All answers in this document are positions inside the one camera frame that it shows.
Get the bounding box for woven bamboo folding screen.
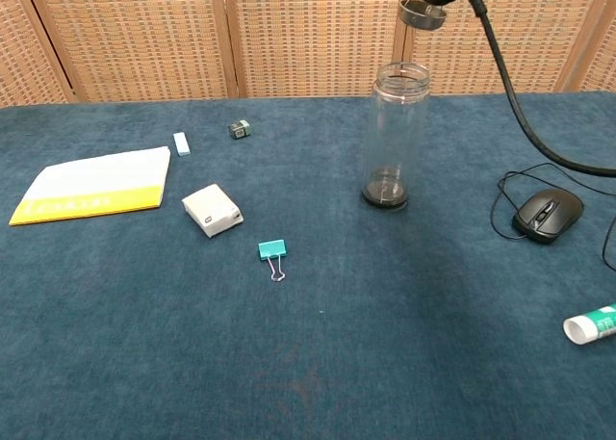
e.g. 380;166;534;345
0;0;616;107

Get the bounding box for black computer mouse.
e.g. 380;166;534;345
511;187;585;246

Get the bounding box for thick black hand cable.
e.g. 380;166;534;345
462;0;616;178

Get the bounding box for blue table mat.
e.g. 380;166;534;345
0;90;616;440

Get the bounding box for teal binder clip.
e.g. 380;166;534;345
257;238;289;284

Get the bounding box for thin black mouse cable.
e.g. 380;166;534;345
490;162;616;271

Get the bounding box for yellow white notebook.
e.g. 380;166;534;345
8;145;172;228

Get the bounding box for small white box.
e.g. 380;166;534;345
180;183;245;240

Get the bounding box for white green glue stick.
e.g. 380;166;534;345
562;302;616;348

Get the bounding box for white jar lid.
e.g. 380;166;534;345
398;0;448;31

